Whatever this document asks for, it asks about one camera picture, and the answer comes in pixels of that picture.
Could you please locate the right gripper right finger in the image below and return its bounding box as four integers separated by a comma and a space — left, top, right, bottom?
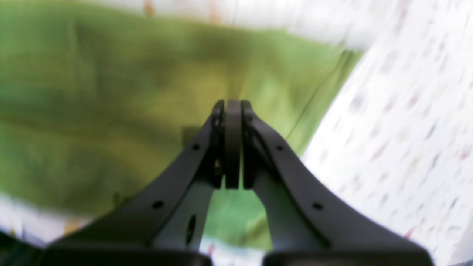
241, 101, 433, 266

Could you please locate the green t-shirt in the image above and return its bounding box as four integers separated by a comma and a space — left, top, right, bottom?
1, 0, 363, 246

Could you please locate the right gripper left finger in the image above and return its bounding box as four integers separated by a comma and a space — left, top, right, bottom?
41, 100, 241, 266

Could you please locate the terrazzo pattern tablecloth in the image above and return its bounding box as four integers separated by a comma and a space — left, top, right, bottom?
1, 0, 472, 266

